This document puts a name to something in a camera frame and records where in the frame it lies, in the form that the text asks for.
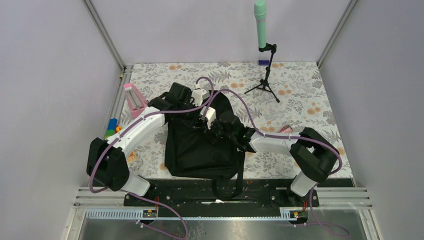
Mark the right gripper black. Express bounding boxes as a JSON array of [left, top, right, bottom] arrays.
[[200, 116, 236, 145]]

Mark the black student backpack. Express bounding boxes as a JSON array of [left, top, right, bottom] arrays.
[[164, 90, 245, 199]]

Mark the pink tube container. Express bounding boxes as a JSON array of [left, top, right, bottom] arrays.
[[278, 125, 293, 134]]

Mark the orange snack packet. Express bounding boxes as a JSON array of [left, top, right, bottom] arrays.
[[126, 151, 137, 163]]

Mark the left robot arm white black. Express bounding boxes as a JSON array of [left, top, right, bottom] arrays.
[[86, 82, 213, 206]]

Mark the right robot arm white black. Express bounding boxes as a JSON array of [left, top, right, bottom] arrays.
[[200, 107, 340, 206]]

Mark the pink metronome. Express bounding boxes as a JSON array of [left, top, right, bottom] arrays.
[[123, 83, 148, 120]]

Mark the black tripod microphone stand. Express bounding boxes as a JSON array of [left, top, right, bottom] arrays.
[[244, 43, 280, 103]]

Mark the floral table mat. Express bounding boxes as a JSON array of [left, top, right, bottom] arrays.
[[128, 61, 353, 179]]

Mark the colourful toy block train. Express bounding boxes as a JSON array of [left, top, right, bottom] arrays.
[[104, 118, 122, 139]]

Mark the small blue block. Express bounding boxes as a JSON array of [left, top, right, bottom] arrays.
[[258, 60, 269, 66]]

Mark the green microphone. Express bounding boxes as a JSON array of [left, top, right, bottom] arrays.
[[253, 0, 267, 49]]

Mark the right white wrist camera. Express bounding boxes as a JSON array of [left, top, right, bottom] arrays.
[[200, 106, 216, 130]]

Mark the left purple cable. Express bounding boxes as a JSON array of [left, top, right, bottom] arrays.
[[88, 76, 216, 240]]

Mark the purple cable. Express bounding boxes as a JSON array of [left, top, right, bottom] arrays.
[[88, 76, 216, 240], [202, 88, 351, 238]]

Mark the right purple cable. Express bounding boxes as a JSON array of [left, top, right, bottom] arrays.
[[202, 88, 351, 238]]

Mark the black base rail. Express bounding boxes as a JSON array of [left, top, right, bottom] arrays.
[[144, 179, 309, 219]]

